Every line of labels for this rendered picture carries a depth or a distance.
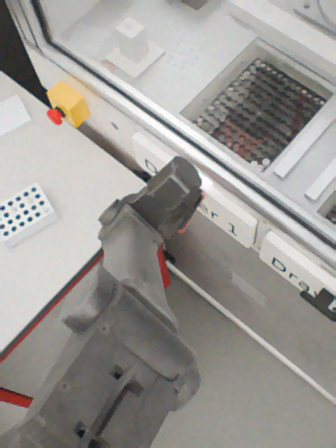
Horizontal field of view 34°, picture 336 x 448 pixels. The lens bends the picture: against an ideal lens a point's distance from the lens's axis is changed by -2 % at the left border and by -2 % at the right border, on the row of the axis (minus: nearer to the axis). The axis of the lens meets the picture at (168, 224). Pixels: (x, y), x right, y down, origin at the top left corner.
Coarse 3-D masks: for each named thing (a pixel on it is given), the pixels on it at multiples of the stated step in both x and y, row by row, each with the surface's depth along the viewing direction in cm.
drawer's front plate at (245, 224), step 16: (144, 144) 105; (144, 160) 111; (160, 160) 104; (208, 192) 100; (208, 208) 106; (224, 208) 100; (240, 208) 98; (224, 224) 106; (240, 224) 100; (256, 224) 98; (240, 240) 106
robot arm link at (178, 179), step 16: (176, 160) 80; (160, 176) 80; (176, 176) 77; (192, 176) 80; (144, 192) 79; (160, 192) 78; (176, 192) 78; (192, 192) 80; (112, 208) 76; (144, 208) 80; (160, 208) 79; (160, 224) 80
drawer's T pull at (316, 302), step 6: (324, 288) 93; (300, 294) 93; (306, 294) 93; (318, 294) 93; (324, 294) 93; (330, 294) 93; (306, 300) 93; (312, 300) 93; (318, 300) 93; (324, 300) 93; (330, 300) 92; (318, 306) 92; (324, 306) 92; (324, 312) 92; (330, 312) 92; (330, 318) 92
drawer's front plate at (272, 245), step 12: (264, 240) 97; (276, 240) 96; (264, 252) 102; (276, 252) 97; (288, 252) 95; (276, 264) 102; (288, 264) 97; (300, 264) 94; (312, 264) 93; (288, 276) 102; (300, 276) 98; (312, 276) 94; (324, 276) 92; (300, 288) 102; (312, 288) 98
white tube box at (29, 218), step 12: (24, 192) 118; (36, 192) 118; (0, 204) 117; (12, 204) 119; (24, 204) 118; (36, 204) 117; (48, 204) 116; (0, 216) 116; (12, 216) 116; (24, 216) 116; (36, 216) 117; (48, 216) 116; (0, 228) 116; (12, 228) 115; (24, 228) 115; (36, 228) 117; (12, 240) 115
